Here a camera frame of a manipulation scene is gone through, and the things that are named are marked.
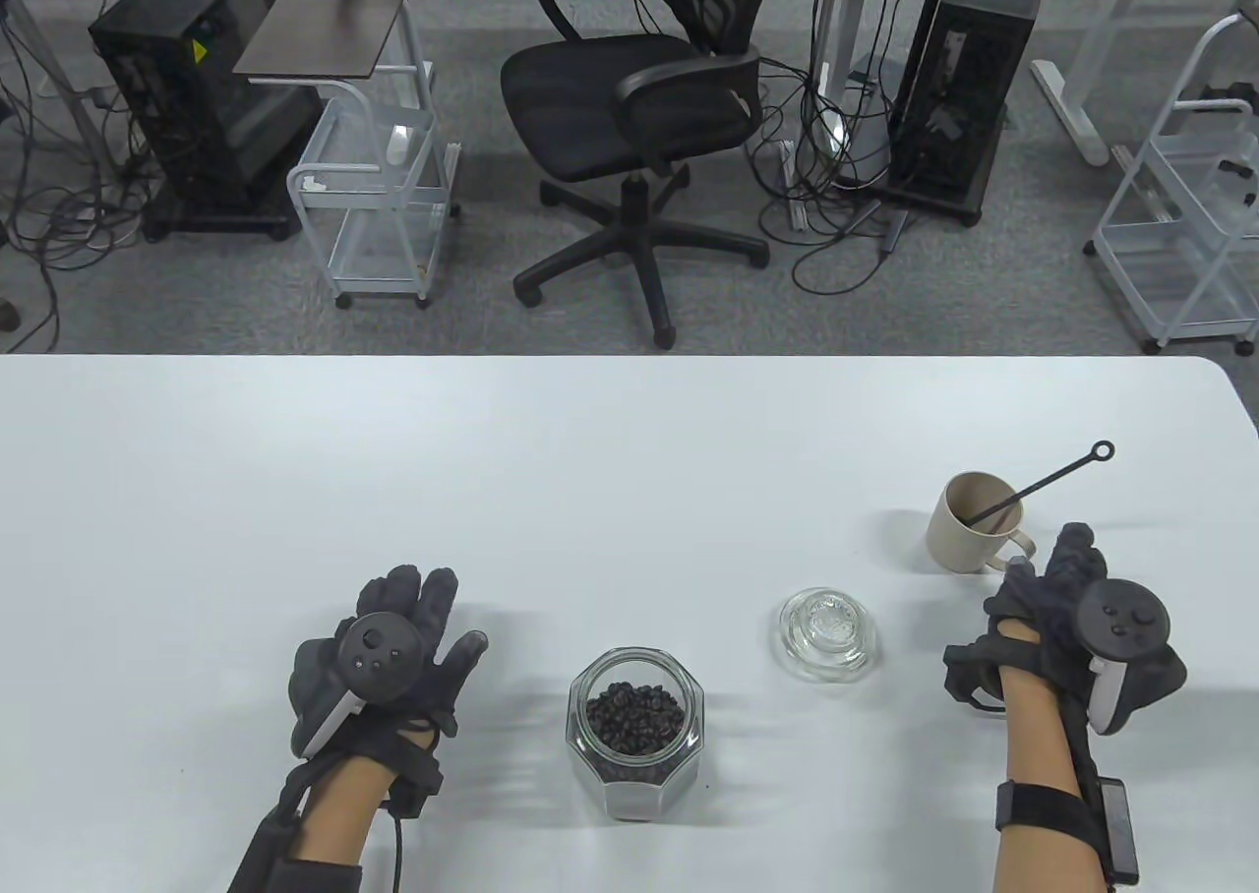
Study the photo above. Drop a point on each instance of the person's left hand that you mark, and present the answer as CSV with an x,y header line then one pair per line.
x,y
433,598

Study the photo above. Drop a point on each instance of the person's right hand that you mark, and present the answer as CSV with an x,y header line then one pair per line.
x,y
1048,608

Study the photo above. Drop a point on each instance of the black measuring scoop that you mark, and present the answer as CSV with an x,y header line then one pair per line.
x,y
1052,475

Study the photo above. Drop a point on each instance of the round glass jar lid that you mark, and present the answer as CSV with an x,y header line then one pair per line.
x,y
828,632

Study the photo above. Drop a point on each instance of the octagonal glass jar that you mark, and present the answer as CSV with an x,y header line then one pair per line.
x,y
639,795

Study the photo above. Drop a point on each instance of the black forearm battery pack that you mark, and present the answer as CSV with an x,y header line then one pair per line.
x,y
1118,834

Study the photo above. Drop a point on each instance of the person's right forearm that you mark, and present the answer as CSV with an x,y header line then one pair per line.
x,y
1038,755

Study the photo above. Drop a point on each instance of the person's left forearm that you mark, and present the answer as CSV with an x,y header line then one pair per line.
x,y
334,814

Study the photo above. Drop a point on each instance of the black white left hand controller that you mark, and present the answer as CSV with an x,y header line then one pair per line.
x,y
379,652

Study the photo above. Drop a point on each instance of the black white hand controller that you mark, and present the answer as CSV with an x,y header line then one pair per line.
x,y
1126,623
379,652

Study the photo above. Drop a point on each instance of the black white right hand controller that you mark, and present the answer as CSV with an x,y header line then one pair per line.
x,y
1126,623

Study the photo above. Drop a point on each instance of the white cart with brown-top table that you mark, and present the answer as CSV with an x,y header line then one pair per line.
x,y
344,195

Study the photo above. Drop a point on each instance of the white power strip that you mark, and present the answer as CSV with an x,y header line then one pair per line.
x,y
795,209

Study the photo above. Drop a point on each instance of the black mesh office chair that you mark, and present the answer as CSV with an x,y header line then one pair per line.
x,y
590,96

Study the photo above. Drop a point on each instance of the black computer tower yellow sticker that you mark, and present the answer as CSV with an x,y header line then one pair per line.
x,y
187,96

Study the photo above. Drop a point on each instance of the brown top side table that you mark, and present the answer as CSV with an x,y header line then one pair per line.
x,y
325,28

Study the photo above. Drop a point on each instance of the grey desk leg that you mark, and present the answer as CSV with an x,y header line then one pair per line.
x,y
74,111

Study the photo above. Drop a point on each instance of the white desk column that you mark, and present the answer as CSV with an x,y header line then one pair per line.
x,y
836,8

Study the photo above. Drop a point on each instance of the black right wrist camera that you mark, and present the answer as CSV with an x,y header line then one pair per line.
x,y
969,672

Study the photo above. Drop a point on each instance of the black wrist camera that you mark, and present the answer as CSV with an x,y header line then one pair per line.
x,y
969,672
418,785

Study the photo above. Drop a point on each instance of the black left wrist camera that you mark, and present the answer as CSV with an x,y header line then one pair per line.
x,y
418,785

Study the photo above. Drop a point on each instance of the white desk frame dark top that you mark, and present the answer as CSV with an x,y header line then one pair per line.
x,y
1067,106

